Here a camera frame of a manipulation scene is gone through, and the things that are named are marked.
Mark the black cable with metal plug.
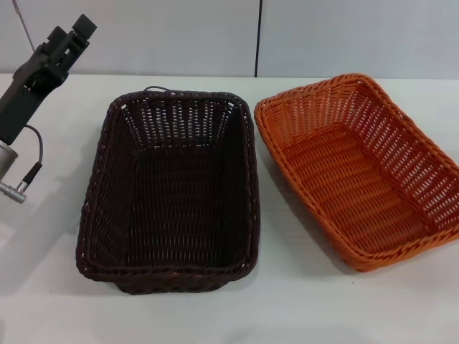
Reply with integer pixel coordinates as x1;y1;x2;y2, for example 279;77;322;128
0;124;44;205

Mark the dark brown wicker basket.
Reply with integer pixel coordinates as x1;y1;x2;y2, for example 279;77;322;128
75;85;262;296

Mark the thin grey rod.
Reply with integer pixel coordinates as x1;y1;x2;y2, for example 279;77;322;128
11;0;35;42

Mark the orange wicker basket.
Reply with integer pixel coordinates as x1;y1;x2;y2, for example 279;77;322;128
253;72;459;274

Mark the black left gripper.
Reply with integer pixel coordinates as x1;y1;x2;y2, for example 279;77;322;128
0;14;99;146

